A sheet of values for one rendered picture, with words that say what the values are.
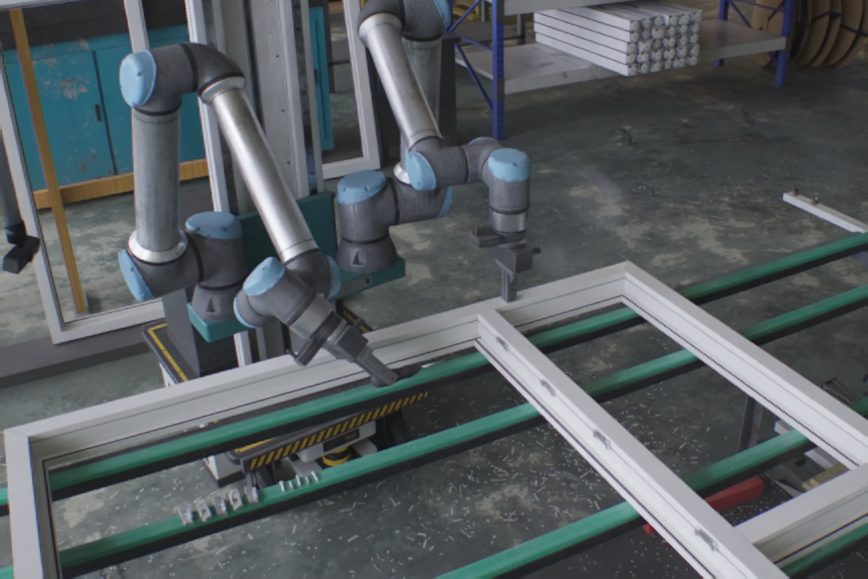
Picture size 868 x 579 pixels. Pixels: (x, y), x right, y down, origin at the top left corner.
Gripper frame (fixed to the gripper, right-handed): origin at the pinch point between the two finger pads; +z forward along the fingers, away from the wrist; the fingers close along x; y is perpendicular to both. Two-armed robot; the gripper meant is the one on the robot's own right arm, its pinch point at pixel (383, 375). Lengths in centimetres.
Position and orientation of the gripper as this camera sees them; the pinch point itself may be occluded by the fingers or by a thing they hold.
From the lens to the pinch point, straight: 185.0
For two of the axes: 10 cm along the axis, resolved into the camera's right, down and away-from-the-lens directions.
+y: 5.6, -7.5, 3.4
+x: -3.6, 1.4, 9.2
